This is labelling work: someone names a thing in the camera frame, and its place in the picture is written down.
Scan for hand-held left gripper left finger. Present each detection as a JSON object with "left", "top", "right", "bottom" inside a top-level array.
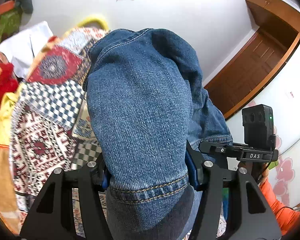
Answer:
[{"left": 19, "top": 152, "right": 113, "bottom": 240}]

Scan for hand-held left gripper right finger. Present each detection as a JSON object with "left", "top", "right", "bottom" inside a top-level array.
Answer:
[{"left": 185, "top": 140, "right": 283, "bottom": 240}]

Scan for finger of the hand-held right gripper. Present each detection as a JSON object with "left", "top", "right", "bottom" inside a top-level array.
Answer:
[{"left": 199, "top": 141, "right": 240, "bottom": 156}]

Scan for blue denim jeans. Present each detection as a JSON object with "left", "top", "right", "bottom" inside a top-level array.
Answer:
[{"left": 82, "top": 28, "right": 234, "bottom": 240}]

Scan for person's right forearm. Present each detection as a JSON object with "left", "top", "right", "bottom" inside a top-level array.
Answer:
[{"left": 259, "top": 175, "right": 300, "bottom": 235}]

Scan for colour block play mat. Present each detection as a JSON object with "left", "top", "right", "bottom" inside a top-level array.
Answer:
[{"left": 221, "top": 187, "right": 230, "bottom": 220}]

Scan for white cabinet with floral stickers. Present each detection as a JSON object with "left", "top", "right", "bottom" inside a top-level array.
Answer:
[{"left": 225, "top": 40, "right": 300, "bottom": 208}]

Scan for brown wooden door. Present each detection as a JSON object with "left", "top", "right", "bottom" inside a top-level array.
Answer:
[{"left": 205, "top": 0, "right": 300, "bottom": 120}]

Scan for tan orange blanket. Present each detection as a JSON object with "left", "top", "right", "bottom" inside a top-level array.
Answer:
[{"left": 0, "top": 142, "right": 20, "bottom": 233}]

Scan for patchwork printed quilt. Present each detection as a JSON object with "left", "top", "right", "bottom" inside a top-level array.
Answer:
[{"left": 9, "top": 26, "right": 108, "bottom": 240}]

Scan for yellow cloth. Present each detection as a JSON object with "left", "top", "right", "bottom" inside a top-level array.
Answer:
[{"left": 0, "top": 85, "right": 23, "bottom": 144}]

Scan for red cloth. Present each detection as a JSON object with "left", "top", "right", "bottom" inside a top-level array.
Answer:
[{"left": 0, "top": 52, "right": 19, "bottom": 115}]

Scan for white pillow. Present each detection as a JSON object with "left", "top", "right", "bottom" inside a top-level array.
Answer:
[{"left": 0, "top": 21, "right": 54, "bottom": 78}]

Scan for yellow plush toy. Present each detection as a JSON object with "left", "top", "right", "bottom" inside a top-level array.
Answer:
[{"left": 65, "top": 15, "right": 109, "bottom": 34}]

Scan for green cloth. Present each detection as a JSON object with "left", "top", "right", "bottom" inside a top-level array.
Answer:
[{"left": 0, "top": 9, "right": 23, "bottom": 45}]

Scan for dark grey cushion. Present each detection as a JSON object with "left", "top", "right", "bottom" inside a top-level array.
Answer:
[{"left": 11, "top": 0, "right": 34, "bottom": 14}]

